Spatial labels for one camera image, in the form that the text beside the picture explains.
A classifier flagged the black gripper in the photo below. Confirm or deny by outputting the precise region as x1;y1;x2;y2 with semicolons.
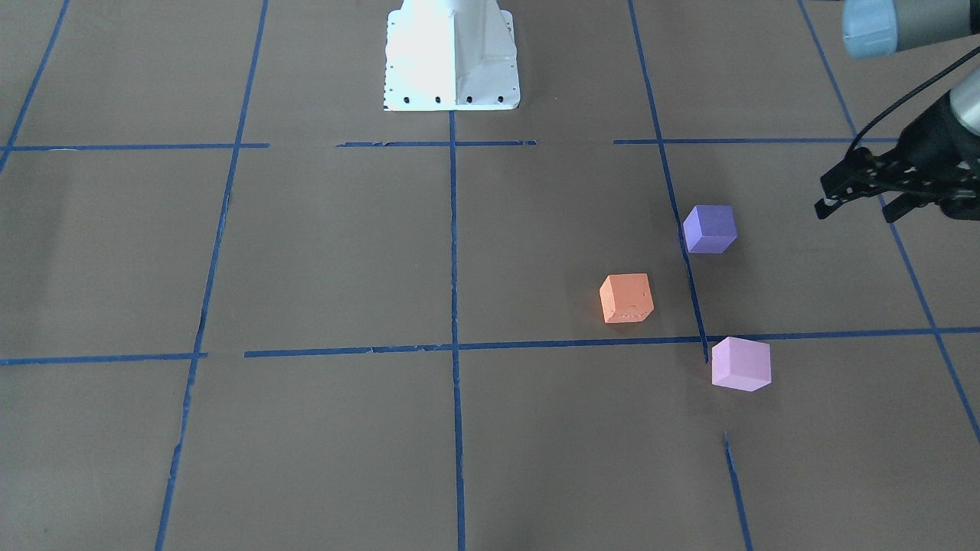
815;92;979;224

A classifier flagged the orange foam cube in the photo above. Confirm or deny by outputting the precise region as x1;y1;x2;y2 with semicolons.
599;273;655;324

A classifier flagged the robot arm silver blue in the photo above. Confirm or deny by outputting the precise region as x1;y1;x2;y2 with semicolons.
813;1;979;223

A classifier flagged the purple foam cube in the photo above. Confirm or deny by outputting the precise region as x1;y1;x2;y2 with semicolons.
682;204;739;254

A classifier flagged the pink foam cube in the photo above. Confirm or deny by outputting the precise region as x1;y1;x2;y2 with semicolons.
710;336;773;392

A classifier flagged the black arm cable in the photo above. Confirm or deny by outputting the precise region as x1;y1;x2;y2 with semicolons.
851;46;980;151

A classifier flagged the white camera pillar with base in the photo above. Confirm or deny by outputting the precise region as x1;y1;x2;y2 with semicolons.
383;1;521;112

